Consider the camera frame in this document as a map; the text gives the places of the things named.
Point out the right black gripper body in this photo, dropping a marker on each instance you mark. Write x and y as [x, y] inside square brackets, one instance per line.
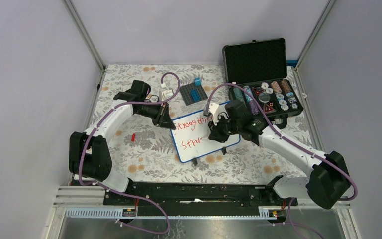
[234, 126]

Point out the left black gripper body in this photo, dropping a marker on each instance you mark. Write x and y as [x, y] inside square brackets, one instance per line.
[153, 111]

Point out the floral table mat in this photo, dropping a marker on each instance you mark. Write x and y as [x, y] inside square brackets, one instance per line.
[143, 152]

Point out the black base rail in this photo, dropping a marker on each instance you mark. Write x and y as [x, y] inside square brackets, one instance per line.
[198, 200]

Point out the blue framed whiteboard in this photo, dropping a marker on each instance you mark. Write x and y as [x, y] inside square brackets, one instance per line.
[186, 137]

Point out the black poker chip case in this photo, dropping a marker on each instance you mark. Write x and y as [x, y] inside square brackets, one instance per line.
[260, 68]

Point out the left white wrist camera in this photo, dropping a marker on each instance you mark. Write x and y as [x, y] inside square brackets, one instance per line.
[165, 92]

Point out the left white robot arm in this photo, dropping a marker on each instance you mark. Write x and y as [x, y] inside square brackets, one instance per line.
[89, 154]

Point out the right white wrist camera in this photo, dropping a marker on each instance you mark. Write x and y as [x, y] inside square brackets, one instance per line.
[213, 110]

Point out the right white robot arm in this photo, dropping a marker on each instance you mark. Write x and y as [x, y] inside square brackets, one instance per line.
[326, 177]

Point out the blue corner bracket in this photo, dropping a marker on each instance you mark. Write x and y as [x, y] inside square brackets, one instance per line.
[292, 63]

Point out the blue lego brick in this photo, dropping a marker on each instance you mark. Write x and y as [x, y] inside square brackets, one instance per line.
[197, 81]

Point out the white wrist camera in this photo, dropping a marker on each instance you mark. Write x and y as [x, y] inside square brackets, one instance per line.
[165, 92]
[213, 110]

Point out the grey lego baseplate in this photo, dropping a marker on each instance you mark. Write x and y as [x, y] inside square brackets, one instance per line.
[191, 93]

